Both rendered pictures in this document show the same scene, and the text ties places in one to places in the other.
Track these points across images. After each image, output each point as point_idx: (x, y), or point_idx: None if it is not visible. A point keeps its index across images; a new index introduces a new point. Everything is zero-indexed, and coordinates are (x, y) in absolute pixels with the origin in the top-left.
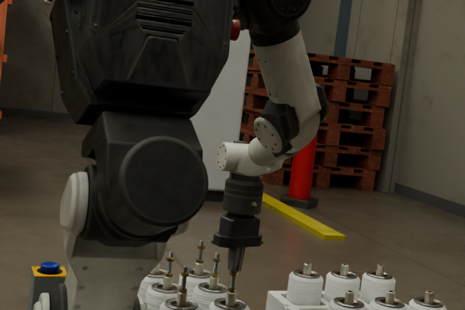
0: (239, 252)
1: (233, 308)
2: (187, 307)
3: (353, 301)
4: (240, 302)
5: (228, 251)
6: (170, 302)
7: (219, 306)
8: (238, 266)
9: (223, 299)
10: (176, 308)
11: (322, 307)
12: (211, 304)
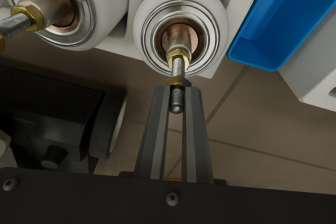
0: (182, 170)
1: (165, 71)
2: (64, 35)
3: None
4: (212, 41)
5: (141, 142)
6: None
7: (143, 51)
8: (182, 119)
9: (179, 16)
10: (34, 32)
11: None
12: (140, 16)
